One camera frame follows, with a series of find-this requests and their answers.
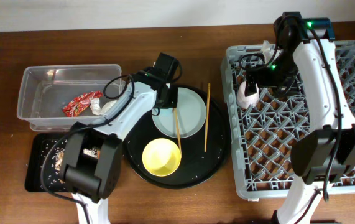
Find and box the red strawberry cake wrapper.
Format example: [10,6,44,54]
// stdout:
[62,90,103,117]

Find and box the white tissue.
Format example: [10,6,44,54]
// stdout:
[90,98,117,116]

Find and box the food scraps and rice pile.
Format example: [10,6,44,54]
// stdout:
[53,147,100,171]

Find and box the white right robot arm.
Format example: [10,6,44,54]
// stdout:
[242,12,355,223]

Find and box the black rectangular tray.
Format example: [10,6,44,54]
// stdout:
[24,133,119,193]

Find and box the black round tray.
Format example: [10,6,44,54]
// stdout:
[123,98,231,189]

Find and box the clear plastic waste bin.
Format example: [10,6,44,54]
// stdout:
[17,64,122,132]

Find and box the wooden chopstick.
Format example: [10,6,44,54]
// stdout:
[204,83,211,152]
[173,108,182,159]

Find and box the grey dishwasher rack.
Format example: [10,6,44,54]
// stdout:
[221,40,355,201]

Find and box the pink plastic cup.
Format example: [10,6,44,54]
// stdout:
[236,81,259,110]

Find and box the grey round plate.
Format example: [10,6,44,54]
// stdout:
[152,87,206,138]

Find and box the yellow bowl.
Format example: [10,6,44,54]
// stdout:
[142,138,182,177]

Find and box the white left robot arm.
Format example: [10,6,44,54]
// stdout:
[60,53,182,223]

